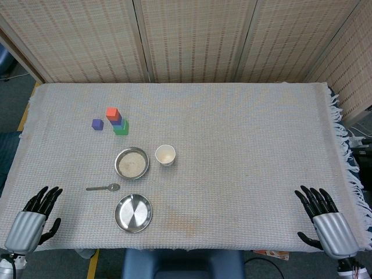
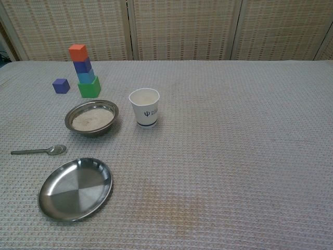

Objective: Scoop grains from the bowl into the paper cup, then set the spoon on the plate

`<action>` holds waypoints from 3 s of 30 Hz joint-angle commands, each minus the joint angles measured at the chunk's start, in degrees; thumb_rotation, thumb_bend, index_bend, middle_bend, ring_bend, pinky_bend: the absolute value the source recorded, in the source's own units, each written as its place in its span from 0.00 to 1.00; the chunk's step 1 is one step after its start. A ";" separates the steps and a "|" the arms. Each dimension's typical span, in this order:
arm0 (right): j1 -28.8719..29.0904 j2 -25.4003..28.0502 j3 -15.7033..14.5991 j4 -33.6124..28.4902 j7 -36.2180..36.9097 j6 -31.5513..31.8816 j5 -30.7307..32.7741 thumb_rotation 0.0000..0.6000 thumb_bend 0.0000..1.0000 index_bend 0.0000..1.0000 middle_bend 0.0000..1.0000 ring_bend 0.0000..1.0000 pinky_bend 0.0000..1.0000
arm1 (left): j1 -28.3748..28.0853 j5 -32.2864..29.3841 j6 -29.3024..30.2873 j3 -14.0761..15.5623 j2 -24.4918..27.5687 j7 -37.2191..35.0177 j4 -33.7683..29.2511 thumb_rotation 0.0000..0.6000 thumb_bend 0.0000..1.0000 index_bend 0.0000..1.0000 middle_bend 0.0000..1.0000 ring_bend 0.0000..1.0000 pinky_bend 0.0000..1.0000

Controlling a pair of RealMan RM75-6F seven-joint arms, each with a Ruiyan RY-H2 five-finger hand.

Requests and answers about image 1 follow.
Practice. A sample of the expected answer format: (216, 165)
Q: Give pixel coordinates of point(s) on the white woven tablecloth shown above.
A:
(232, 174)

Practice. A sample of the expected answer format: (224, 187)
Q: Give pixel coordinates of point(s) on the orange foam cube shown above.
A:
(112, 113)

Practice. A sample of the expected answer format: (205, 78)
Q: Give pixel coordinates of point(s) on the steel bowl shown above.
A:
(117, 168)

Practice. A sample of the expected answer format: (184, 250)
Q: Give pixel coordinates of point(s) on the steel plate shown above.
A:
(133, 213)

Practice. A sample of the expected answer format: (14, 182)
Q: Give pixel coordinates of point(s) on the purple foam cube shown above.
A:
(97, 124)
(118, 121)

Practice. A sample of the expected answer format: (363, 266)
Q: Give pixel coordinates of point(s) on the green foam cube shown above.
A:
(122, 131)

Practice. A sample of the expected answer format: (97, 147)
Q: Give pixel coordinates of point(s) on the white paper cup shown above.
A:
(165, 155)

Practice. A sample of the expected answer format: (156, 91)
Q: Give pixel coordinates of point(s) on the blue rounded seat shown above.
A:
(5, 61)

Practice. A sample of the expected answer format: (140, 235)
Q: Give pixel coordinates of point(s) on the bamboo folding screen panel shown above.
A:
(290, 37)
(351, 72)
(194, 37)
(72, 37)

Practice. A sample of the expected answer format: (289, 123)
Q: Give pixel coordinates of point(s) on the black box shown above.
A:
(363, 165)

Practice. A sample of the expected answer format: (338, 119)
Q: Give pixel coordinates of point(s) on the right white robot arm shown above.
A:
(350, 268)

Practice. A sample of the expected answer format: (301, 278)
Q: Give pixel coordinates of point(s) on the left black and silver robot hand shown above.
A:
(27, 229)

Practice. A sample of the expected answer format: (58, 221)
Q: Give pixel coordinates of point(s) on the white power strip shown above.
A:
(359, 141)

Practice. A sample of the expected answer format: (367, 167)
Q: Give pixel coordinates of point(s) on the orange and white paper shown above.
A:
(273, 254)

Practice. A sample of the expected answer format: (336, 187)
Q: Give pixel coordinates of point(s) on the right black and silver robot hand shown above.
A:
(335, 232)

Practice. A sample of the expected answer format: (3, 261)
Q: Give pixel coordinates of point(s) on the metal spoon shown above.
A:
(112, 187)

